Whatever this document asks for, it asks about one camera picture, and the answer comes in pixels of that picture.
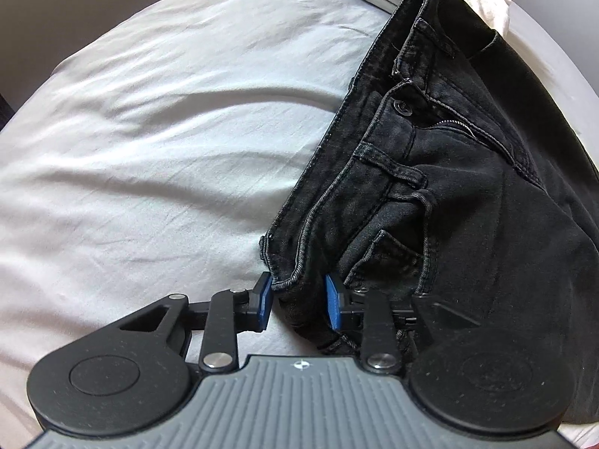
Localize bed with grey sheet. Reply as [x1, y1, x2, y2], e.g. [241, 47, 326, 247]
[0, 0, 599, 449]

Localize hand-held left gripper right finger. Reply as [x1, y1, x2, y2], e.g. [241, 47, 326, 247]
[324, 274, 484, 375]

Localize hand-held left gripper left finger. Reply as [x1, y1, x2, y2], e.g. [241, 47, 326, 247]
[111, 272, 275, 375]

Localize black jeans pants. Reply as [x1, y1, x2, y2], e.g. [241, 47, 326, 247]
[259, 0, 599, 427]

